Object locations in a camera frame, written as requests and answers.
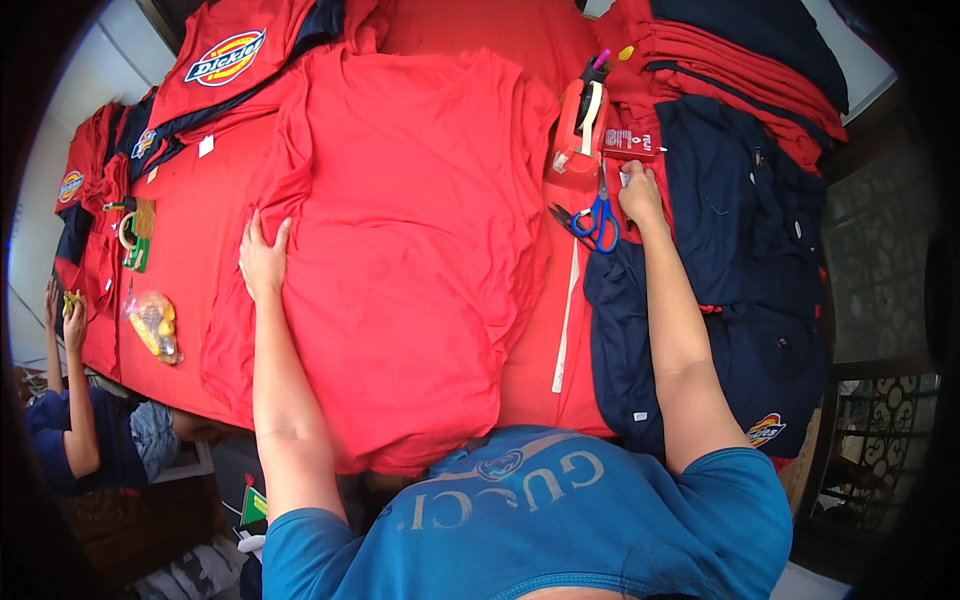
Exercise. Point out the person's right hand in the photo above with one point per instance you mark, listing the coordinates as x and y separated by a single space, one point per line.
642 199

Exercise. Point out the person's left hand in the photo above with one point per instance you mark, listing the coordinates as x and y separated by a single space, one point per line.
264 264

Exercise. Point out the plain red t-shirt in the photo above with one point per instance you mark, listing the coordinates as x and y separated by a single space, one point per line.
405 255

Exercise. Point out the small red box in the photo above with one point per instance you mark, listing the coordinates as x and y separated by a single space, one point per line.
628 142

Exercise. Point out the black thread snips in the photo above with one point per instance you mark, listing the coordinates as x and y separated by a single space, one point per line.
564 220

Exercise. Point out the red tape dispenser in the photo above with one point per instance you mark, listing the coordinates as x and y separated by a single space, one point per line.
579 135

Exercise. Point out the pile of navy shirts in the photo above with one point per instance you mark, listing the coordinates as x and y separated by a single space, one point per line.
750 247

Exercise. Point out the clear bag of yellow items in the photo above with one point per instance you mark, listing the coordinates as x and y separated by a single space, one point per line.
154 325

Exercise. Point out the green tape dispenser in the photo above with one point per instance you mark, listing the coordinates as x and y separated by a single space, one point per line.
136 234

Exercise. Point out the stack of red shirts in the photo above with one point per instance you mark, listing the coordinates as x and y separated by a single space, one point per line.
720 82

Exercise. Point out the white measuring strip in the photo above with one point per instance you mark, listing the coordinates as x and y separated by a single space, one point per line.
567 322

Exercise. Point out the pink marker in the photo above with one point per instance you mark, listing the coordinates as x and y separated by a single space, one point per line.
601 58

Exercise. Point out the heap of red logo shirts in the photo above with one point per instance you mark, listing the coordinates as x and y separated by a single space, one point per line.
94 210

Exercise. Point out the red navy shirt with logo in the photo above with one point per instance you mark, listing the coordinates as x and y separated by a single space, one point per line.
225 67

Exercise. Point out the green and red packet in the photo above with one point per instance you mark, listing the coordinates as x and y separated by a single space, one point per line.
253 508

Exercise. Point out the person's body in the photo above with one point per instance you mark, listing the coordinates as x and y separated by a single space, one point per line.
540 517

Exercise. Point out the black iron window grille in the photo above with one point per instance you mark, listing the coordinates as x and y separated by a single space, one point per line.
877 442

